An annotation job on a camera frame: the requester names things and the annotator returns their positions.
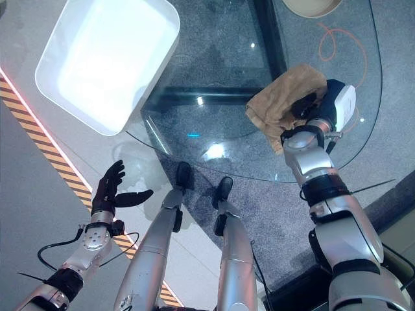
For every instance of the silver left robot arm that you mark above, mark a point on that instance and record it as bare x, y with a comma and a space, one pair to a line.
69, 265

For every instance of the black table frame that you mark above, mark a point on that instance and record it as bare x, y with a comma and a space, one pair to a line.
259, 64

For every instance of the tan cloth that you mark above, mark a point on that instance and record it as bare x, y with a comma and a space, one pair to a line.
282, 103

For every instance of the white plastic basket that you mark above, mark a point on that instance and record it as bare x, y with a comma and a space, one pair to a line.
107, 64

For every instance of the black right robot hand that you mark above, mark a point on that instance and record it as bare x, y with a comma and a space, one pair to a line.
337, 100

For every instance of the yellow black hazard tape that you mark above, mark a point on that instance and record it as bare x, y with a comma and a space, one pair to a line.
48, 142

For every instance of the silver right robot leg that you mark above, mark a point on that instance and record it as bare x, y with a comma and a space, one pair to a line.
231, 246

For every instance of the round tan bowl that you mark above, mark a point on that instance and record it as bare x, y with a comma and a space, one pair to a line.
313, 7

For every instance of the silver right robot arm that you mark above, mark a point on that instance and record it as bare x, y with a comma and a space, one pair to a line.
337, 220

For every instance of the silver left robot leg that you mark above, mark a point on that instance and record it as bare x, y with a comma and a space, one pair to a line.
152, 246

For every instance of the silver robot leg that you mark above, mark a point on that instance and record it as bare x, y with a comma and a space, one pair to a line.
231, 246
152, 246

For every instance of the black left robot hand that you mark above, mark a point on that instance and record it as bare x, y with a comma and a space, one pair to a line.
108, 192

